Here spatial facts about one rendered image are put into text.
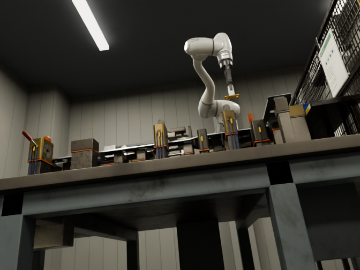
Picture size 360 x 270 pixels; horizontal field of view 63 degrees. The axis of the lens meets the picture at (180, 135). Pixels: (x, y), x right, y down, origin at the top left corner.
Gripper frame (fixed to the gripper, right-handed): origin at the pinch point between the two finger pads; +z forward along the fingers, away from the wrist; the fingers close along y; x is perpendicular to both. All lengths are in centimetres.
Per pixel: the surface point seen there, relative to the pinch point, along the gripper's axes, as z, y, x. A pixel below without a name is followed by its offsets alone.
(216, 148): 34.7, 2.8, -13.4
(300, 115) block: 29.3, 17.1, 29.1
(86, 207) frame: 70, 66, -57
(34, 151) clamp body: 31, 25, -106
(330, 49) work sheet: -8, 14, 54
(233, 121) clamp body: 30.7, 25.3, -4.0
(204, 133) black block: 32.4, 20.8, -18.4
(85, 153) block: 34, 21, -80
